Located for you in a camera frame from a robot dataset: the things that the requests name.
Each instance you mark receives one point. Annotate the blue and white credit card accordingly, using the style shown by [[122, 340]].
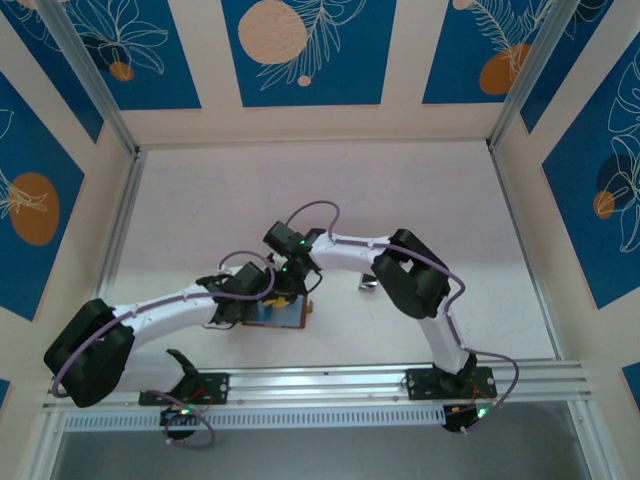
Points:
[[266, 314]]

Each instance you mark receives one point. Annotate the brown leather card holder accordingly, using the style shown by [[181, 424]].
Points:
[[290, 315]]

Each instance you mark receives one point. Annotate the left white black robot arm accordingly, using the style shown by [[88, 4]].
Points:
[[165, 310]]

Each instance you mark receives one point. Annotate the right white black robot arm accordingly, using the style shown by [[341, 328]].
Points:
[[350, 252]]

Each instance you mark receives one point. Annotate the silver credit card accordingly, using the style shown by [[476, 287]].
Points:
[[367, 285]]

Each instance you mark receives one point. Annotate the controller board with LED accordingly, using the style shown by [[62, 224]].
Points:
[[457, 420], [175, 416]]

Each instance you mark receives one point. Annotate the grey metal panel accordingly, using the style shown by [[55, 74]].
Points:
[[320, 455]]

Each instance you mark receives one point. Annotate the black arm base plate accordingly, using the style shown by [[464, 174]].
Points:
[[220, 387], [420, 385]]

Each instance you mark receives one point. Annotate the aluminium mounting rail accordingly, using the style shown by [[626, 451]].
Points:
[[320, 387]]

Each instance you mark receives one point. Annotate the aluminium frame post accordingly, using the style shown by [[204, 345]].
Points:
[[92, 75], [531, 75]]

